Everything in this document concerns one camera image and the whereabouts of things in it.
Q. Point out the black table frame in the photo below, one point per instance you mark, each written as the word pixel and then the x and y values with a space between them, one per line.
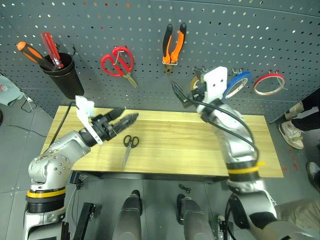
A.
pixel 150 177

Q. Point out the red tape roll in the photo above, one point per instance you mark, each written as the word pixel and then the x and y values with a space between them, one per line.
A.
pixel 265 77

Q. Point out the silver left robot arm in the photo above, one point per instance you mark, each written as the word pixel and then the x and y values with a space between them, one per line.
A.
pixel 53 163

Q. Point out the blue tape roll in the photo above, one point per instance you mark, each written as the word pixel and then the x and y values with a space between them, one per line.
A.
pixel 236 81

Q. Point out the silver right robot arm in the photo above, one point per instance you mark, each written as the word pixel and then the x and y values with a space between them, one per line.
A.
pixel 235 140

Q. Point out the black trousers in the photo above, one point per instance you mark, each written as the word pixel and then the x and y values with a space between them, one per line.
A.
pixel 310 117

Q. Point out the orange and black screwdriver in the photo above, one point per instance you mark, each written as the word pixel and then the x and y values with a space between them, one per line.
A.
pixel 31 53

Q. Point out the orange and black pliers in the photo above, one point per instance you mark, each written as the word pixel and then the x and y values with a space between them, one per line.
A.
pixel 178 47

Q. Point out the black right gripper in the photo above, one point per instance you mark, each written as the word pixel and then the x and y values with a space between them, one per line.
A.
pixel 200 91

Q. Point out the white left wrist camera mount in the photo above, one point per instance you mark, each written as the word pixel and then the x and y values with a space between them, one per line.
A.
pixel 85 110

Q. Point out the grey robot leg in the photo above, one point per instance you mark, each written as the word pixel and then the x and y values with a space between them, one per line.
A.
pixel 130 217
pixel 193 220

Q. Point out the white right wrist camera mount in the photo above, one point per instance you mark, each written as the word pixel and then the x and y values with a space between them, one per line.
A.
pixel 216 82

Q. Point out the khaki trousers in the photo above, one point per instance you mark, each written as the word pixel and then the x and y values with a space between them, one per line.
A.
pixel 300 212

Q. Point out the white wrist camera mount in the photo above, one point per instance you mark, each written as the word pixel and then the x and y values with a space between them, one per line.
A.
pixel 216 82
pixel 85 110

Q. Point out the dark sneaker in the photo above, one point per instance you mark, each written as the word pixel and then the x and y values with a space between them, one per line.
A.
pixel 314 175

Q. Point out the black floor stand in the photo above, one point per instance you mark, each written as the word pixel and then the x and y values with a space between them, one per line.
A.
pixel 83 220

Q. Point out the beige sneaker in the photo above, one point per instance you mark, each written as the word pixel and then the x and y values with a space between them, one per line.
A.
pixel 295 111

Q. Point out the yellow tape roll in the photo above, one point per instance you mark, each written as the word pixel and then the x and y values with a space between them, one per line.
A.
pixel 192 84

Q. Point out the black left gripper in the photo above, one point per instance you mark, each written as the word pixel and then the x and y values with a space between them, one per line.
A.
pixel 103 126

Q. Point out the grey perforated pegboard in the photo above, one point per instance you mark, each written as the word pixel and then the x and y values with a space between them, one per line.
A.
pixel 150 25

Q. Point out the white sneaker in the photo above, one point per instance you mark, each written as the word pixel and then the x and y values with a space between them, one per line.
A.
pixel 291 133

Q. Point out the black cup holder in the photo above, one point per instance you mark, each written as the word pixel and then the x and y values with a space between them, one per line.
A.
pixel 67 77

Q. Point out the metal pegboard hook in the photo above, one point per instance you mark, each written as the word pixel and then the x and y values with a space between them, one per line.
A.
pixel 236 71
pixel 273 72
pixel 120 49

